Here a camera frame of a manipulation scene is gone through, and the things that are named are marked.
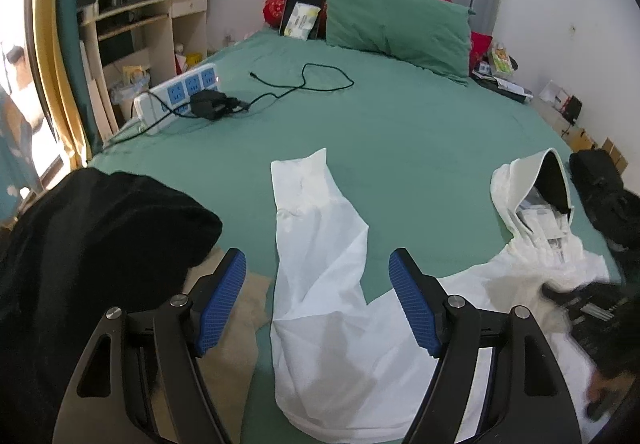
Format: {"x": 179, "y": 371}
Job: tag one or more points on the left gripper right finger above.
{"x": 526, "y": 399}

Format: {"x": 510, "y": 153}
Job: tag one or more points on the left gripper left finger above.
{"x": 108, "y": 399}

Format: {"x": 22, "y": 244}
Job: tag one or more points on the beige garment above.
{"x": 227, "y": 369}

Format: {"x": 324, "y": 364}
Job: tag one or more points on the wooden desk shelf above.
{"x": 143, "y": 34}

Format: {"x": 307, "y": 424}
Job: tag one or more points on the green pillow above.
{"x": 431, "y": 34}

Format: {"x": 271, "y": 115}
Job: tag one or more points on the right hand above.
{"x": 600, "y": 385}

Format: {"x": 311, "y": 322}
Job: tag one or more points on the black garment pile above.
{"x": 94, "y": 242}

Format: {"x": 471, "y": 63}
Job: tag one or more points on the black charger with cable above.
{"x": 213, "y": 105}

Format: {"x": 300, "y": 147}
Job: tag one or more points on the bedside clutter pile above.
{"x": 494, "y": 69}

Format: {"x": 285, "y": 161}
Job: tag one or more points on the green bed sheet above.
{"x": 413, "y": 152}

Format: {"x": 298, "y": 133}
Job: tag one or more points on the white blue power strip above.
{"x": 160, "y": 106}

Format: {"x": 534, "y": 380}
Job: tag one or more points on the yellow curtain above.
{"x": 57, "y": 91}

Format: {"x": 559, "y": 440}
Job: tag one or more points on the tablet with white packet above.
{"x": 301, "y": 19}

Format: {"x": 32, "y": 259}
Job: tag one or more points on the white hooded sweatshirt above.
{"x": 349, "y": 370}

